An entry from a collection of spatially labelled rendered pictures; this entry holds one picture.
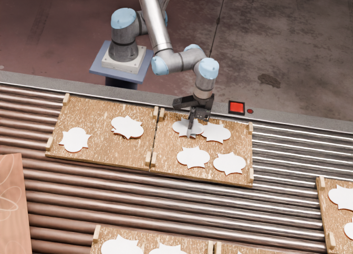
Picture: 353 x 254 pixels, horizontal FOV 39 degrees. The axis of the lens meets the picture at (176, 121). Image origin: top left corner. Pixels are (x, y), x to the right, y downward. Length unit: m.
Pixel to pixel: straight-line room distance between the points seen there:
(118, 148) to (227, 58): 2.32
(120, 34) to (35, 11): 2.20
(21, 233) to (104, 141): 0.57
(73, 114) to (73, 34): 2.16
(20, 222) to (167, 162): 0.63
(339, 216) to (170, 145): 0.71
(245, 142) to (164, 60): 0.52
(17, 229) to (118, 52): 1.11
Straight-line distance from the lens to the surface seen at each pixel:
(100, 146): 2.04
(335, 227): 2.00
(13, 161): 1.87
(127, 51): 2.47
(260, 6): 5.03
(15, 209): 1.74
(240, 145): 2.13
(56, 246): 1.79
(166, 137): 2.10
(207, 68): 1.89
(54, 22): 4.41
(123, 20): 2.39
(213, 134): 2.14
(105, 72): 2.49
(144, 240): 1.78
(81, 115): 2.16
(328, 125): 2.41
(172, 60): 1.94
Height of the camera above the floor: 2.43
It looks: 43 degrees down
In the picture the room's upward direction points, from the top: 10 degrees clockwise
